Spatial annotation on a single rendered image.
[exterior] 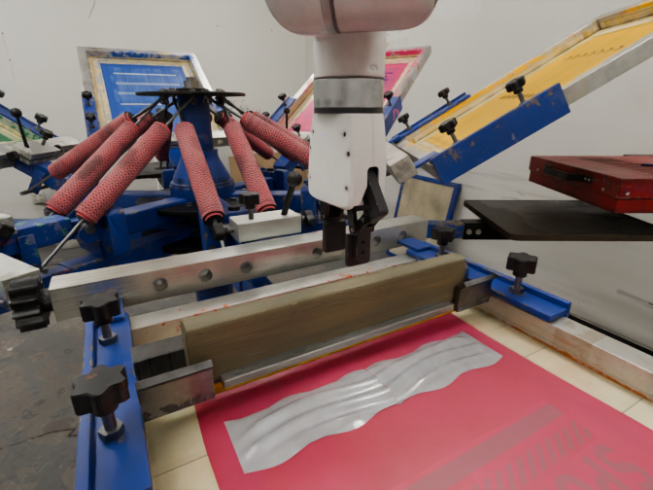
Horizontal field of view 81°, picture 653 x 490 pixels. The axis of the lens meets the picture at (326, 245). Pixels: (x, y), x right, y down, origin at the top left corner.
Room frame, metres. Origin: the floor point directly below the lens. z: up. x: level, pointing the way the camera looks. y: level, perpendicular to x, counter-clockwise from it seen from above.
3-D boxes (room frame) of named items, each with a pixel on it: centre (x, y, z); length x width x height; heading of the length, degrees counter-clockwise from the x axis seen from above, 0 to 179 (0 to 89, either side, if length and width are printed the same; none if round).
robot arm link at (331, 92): (0.44, -0.02, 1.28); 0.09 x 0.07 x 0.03; 30
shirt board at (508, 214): (1.17, -0.29, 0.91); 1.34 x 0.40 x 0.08; 89
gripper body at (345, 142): (0.44, -0.02, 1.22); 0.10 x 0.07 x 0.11; 30
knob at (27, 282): (0.47, 0.40, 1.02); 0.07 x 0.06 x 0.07; 29
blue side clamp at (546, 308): (0.60, -0.26, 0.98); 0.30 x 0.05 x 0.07; 29
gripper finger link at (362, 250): (0.40, -0.04, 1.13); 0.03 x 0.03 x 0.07; 30
